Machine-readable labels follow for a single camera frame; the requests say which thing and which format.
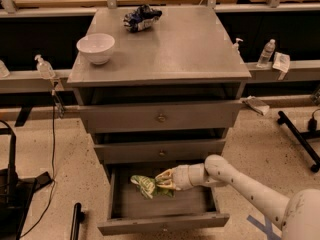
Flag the clear plastic water bottle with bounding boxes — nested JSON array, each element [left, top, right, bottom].
[[257, 39, 276, 68]]

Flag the black hanging cable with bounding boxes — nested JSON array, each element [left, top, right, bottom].
[[19, 80, 66, 239]]

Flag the white wipes packet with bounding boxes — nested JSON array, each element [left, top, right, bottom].
[[272, 52, 290, 72]]

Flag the folded grey cloth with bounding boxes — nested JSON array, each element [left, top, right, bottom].
[[243, 96, 270, 116]]

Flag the grey middle drawer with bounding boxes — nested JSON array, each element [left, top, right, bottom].
[[94, 139, 225, 164]]

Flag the clear bottle far left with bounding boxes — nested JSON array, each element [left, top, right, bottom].
[[0, 60, 10, 78]]

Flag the green jalapeno chip bag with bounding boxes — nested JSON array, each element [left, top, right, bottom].
[[130, 175, 174, 199]]

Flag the black bar on floor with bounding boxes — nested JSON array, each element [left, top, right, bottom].
[[70, 202, 85, 240]]

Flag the grey top drawer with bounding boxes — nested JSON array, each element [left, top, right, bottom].
[[79, 101, 243, 133]]

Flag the clear sanitizer pump bottle left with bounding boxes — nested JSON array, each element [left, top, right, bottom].
[[35, 54, 56, 80]]

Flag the small sanitizer pump bottle right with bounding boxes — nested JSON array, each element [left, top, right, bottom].
[[233, 38, 243, 54]]

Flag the grey wooden drawer cabinet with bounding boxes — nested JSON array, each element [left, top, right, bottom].
[[67, 5, 252, 174]]

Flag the wooden workbench with metal frame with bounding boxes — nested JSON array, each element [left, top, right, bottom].
[[1, 0, 319, 94]]

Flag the black stand base left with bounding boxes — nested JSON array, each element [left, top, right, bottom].
[[0, 121, 53, 240]]

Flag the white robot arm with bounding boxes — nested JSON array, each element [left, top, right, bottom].
[[156, 155, 320, 240]]

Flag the grey open bottom drawer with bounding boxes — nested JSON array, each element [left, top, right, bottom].
[[98, 161, 229, 235]]

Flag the black wheeled stand leg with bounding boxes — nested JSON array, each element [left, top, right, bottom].
[[277, 109, 320, 173]]

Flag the white ceramic bowl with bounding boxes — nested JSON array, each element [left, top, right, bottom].
[[76, 33, 115, 65]]

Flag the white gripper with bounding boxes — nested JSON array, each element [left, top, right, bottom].
[[155, 163, 208, 191]]

